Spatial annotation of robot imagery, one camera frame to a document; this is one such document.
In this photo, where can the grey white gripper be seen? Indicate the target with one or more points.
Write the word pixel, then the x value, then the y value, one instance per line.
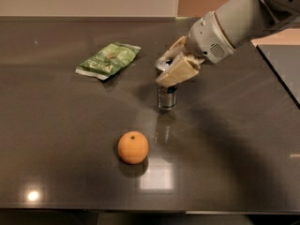
pixel 208 40

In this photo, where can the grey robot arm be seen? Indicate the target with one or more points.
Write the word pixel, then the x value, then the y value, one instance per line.
pixel 244 20

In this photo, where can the orange fruit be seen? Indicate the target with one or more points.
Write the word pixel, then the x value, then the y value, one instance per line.
pixel 133 147

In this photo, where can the silver redbull can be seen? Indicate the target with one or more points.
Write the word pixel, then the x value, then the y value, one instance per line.
pixel 166 97

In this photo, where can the dark side counter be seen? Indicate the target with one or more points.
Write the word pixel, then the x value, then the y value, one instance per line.
pixel 284 60

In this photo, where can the green jalapeno chip bag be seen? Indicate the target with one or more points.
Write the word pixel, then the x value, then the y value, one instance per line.
pixel 108 61

